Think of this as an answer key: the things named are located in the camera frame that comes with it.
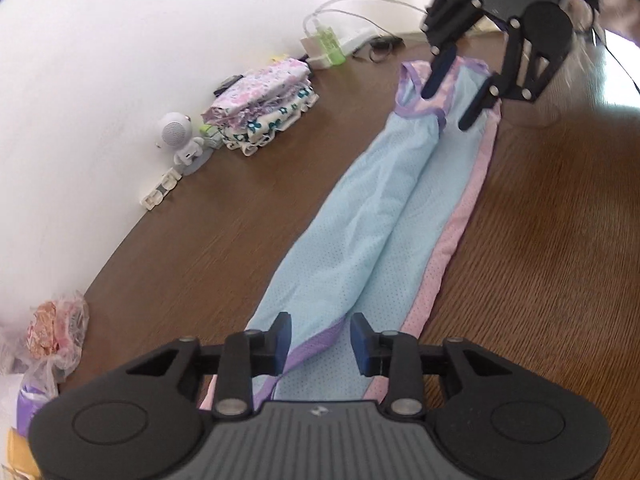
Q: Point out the stack of folded patterned clothes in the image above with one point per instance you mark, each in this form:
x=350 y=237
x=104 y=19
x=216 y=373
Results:
x=260 y=105

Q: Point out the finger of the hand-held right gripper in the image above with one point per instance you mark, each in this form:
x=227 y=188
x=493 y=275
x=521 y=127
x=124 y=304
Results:
x=475 y=107
x=440 y=72

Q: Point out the plastic bag with snacks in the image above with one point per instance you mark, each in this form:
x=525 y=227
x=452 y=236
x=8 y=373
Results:
x=50 y=332

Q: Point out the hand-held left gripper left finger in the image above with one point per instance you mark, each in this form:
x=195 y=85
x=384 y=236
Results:
x=283 y=342

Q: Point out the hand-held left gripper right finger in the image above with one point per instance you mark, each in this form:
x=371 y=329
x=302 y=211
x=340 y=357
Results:
x=360 y=345

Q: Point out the purple packet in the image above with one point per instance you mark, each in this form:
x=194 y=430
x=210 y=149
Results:
x=32 y=405

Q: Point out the pink and blue garment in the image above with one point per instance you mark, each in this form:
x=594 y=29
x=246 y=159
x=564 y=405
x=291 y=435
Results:
x=365 y=220

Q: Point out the white plastic clips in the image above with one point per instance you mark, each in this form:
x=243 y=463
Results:
x=160 y=189

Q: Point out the small yellow item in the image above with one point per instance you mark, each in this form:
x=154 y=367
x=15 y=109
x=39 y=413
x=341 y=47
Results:
x=278 y=56

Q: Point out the green bottle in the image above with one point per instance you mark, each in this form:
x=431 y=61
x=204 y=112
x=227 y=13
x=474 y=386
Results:
x=325 y=42

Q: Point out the white robot-shaped speaker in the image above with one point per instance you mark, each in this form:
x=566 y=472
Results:
x=175 y=135

